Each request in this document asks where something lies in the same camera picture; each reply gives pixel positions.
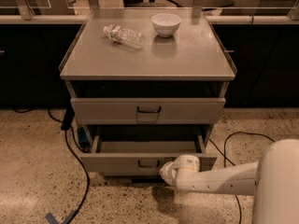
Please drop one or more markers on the black power adapter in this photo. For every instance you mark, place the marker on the black power adapter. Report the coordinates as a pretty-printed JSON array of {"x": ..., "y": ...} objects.
[{"x": 68, "y": 118}]

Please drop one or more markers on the grey drawer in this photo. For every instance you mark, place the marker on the grey drawer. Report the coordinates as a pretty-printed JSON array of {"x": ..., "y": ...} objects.
[
  {"x": 147, "y": 110},
  {"x": 142, "y": 158}
]

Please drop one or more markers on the grey top drawer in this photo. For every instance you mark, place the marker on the grey top drawer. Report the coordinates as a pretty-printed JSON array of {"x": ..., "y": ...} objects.
[{"x": 147, "y": 110}]

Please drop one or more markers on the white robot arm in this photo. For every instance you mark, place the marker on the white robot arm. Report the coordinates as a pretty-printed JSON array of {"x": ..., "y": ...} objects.
[{"x": 272, "y": 181}]

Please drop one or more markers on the clear plastic water bottle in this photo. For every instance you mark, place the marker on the clear plastic water bottle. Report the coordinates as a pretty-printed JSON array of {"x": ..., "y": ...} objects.
[{"x": 125, "y": 36}]

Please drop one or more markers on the grey metal drawer cabinet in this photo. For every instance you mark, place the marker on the grey metal drawer cabinet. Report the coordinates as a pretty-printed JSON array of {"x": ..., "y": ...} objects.
[{"x": 189, "y": 64}]

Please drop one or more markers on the white ceramic bowl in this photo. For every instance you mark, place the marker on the white ceramic bowl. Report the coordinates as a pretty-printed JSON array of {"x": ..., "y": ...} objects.
[{"x": 165, "y": 24}]

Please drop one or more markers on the blue tape floor mark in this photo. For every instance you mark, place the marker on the blue tape floor mark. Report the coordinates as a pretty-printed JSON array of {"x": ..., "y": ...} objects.
[{"x": 52, "y": 220}]

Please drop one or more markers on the blue power box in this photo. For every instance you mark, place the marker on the blue power box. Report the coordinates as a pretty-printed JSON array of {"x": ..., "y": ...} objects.
[{"x": 82, "y": 138}]

